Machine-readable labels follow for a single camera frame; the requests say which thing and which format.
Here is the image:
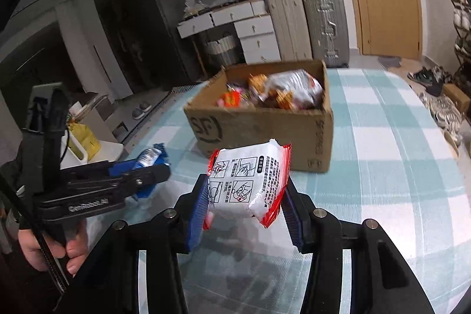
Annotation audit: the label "person's left hand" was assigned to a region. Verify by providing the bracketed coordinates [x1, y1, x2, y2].
[18, 218, 89, 275]

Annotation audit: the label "black refrigerator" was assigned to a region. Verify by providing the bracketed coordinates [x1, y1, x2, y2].
[125, 0, 201, 90]

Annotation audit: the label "metal shoe rack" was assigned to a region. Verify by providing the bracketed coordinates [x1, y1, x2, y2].
[446, 0, 471, 92]

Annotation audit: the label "black sneaker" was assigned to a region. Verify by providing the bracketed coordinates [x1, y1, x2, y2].
[427, 67, 455, 97]
[408, 67, 433, 84]

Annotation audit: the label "white patterned sandals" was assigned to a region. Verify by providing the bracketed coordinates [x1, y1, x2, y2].
[419, 89, 464, 138]

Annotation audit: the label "white side cabinet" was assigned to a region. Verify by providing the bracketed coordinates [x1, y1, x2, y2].
[88, 104, 127, 162]

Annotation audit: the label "black cable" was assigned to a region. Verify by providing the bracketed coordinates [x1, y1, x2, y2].
[0, 172, 70, 294]

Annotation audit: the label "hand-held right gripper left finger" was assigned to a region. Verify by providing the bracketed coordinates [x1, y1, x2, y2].
[55, 172, 212, 314]

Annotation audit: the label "small cardboard box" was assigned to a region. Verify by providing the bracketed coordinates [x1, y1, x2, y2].
[442, 83, 471, 109]

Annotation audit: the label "white red-edged snack packet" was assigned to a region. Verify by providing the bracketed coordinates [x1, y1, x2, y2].
[202, 138, 293, 229]

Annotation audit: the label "grey white woven basket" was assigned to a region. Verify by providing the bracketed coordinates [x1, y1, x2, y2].
[200, 34, 245, 74]

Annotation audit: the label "brown cardboard box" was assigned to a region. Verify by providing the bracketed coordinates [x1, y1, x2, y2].
[183, 59, 335, 174]

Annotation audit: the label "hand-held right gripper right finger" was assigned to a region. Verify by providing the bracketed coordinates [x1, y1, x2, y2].
[281, 176, 437, 314]

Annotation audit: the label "grey doormat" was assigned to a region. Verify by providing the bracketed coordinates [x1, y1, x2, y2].
[377, 56, 402, 69]

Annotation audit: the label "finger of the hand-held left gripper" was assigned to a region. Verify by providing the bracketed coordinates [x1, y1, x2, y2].
[68, 164, 172, 201]
[62, 159, 140, 187]

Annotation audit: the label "silver suitcase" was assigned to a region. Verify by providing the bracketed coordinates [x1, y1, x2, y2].
[302, 0, 350, 68]

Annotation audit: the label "blue cookie packet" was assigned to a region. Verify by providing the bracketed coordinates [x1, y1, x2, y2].
[134, 143, 170, 199]

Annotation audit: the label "white drawer cabinet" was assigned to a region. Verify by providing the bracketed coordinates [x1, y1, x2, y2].
[233, 20, 282, 65]

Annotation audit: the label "dark wardrobe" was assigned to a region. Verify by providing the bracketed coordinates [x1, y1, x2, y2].
[90, 0, 148, 94]

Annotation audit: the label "beige suitcase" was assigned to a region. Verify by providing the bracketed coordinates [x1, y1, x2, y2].
[266, 0, 313, 62]

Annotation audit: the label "white dressing table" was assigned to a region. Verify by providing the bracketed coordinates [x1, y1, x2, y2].
[177, 0, 267, 39]

